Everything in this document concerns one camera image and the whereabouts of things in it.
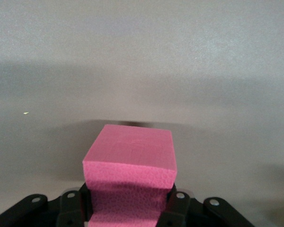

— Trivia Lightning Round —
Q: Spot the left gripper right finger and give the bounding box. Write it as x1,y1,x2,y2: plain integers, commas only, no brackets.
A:
156,185,254,227

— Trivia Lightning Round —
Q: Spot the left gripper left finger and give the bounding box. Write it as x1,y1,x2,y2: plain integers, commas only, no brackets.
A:
0,183,94,227

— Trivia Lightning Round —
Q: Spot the red cube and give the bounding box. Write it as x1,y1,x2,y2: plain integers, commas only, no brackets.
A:
81,124,178,227

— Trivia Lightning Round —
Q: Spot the brown table mat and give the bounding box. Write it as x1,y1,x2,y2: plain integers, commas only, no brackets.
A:
0,0,284,227

